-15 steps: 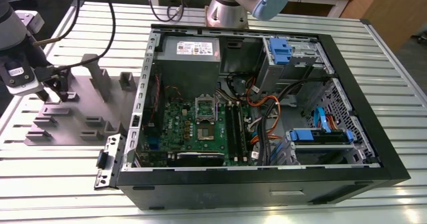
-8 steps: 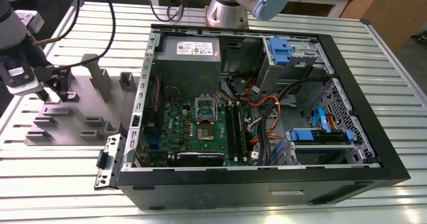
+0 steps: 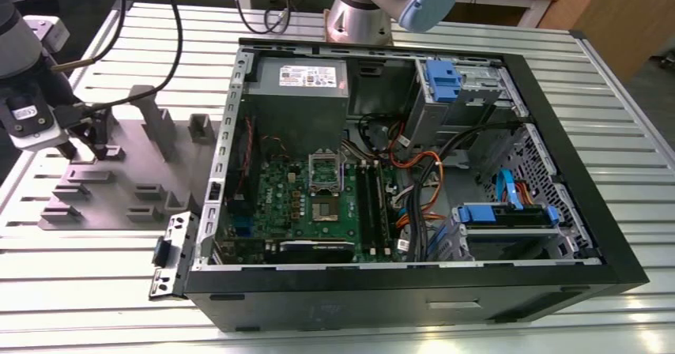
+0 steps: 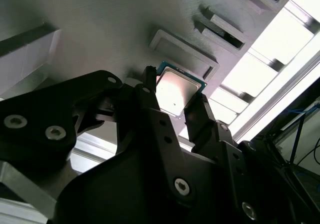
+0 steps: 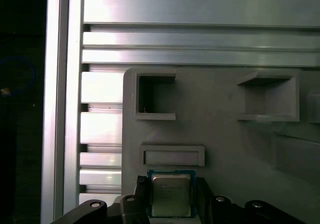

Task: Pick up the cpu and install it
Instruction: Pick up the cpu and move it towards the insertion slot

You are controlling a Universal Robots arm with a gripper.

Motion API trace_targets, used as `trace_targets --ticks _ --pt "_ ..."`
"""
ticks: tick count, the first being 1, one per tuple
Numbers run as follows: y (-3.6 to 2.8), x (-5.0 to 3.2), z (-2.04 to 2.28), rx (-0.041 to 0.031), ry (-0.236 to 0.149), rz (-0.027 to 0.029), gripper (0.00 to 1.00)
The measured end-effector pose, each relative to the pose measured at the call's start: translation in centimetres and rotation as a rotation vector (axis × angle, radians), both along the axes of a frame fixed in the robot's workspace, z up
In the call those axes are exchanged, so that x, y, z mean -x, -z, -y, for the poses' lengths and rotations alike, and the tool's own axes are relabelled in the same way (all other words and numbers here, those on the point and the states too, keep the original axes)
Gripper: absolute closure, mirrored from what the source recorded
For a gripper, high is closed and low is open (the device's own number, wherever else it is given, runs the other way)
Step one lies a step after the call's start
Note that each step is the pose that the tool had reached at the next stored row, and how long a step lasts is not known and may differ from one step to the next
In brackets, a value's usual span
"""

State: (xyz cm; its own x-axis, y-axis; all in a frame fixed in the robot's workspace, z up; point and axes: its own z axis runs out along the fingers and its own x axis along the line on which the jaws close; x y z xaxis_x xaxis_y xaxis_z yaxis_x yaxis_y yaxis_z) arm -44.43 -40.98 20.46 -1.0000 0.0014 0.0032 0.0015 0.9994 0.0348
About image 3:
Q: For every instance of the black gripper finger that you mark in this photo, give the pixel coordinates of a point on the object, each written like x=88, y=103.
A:
x=103, y=132
x=68, y=148

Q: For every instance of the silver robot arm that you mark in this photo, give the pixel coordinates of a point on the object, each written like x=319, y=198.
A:
x=364, y=18

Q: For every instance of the CPU socket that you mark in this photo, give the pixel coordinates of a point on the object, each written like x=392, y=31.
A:
x=324, y=209

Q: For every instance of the grey parts rack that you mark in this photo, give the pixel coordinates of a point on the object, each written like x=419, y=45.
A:
x=132, y=172

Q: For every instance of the green motherboard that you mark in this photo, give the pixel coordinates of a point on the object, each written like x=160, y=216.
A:
x=279, y=180

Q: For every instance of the grey power supply unit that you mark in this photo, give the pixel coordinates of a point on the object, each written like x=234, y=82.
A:
x=295, y=113

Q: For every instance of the black graphics card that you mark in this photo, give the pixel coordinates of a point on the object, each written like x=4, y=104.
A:
x=316, y=251

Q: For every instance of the black RAM stick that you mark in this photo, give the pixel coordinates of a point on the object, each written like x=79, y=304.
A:
x=364, y=208

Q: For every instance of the silver drive cage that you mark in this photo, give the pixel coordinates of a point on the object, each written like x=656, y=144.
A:
x=438, y=121

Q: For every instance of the blue drive bay latch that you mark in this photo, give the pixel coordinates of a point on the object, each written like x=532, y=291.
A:
x=443, y=79

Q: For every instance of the black PC case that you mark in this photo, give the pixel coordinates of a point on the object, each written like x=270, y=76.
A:
x=368, y=302

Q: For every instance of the hard disk in blue carrier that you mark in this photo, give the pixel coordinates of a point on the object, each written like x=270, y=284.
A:
x=484, y=215

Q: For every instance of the wooden cabinet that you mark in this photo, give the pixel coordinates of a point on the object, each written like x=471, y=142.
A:
x=622, y=14

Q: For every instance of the office chair base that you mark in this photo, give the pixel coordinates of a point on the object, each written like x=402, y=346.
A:
x=666, y=57

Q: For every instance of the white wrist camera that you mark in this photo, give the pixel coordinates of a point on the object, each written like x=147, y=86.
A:
x=39, y=138

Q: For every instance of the silver camera bracket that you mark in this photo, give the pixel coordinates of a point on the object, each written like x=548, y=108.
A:
x=47, y=32

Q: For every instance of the silver hinged slot bracket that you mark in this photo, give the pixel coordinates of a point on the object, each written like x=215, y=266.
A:
x=179, y=227

